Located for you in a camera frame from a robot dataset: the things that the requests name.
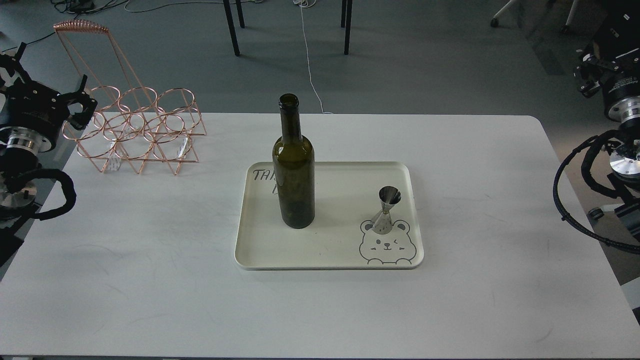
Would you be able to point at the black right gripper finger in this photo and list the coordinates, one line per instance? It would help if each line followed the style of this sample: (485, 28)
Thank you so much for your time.
(588, 85)
(592, 61)

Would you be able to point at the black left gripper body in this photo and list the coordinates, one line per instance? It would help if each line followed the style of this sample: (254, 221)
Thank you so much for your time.
(33, 106)

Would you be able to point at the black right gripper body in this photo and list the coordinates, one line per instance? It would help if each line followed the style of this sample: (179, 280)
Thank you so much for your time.
(618, 44)

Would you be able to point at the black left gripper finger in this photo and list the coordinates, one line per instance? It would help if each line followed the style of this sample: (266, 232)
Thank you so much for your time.
(80, 120)
(11, 64)

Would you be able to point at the dark green wine bottle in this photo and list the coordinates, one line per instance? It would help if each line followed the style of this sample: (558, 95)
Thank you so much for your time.
(293, 163)

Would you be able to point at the silver steel jigger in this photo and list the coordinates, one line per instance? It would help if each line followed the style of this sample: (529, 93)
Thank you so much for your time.
(382, 223)

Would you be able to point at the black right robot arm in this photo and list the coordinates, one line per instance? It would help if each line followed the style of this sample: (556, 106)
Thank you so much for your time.
(624, 159)

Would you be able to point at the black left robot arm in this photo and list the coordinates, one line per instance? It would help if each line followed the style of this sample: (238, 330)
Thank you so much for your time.
(20, 167)

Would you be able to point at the white office chair base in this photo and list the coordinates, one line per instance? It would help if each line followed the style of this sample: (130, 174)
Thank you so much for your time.
(521, 13)

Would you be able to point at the black table legs left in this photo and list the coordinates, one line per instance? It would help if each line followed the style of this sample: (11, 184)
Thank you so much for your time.
(231, 24)

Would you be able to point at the black table legs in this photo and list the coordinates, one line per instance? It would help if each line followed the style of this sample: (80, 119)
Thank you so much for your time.
(346, 9)
(231, 24)

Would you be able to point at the black table legs right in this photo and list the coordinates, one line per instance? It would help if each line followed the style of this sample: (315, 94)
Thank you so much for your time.
(346, 9)

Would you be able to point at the cream tray with bear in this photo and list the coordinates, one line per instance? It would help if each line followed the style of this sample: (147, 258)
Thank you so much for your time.
(341, 236)

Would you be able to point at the copper wire bottle rack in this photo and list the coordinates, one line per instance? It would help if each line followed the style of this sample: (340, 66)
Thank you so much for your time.
(133, 124)

